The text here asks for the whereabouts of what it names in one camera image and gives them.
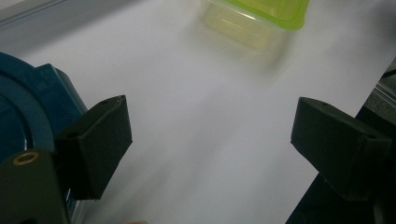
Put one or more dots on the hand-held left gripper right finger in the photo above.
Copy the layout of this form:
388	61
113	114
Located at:
339	146

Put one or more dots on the green lidded plastic container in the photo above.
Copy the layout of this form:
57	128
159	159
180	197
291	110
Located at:
264	14

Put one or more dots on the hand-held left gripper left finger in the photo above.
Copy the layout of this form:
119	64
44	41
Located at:
99	146

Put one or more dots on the round dark blue lidded container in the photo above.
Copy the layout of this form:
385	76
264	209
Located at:
46	90

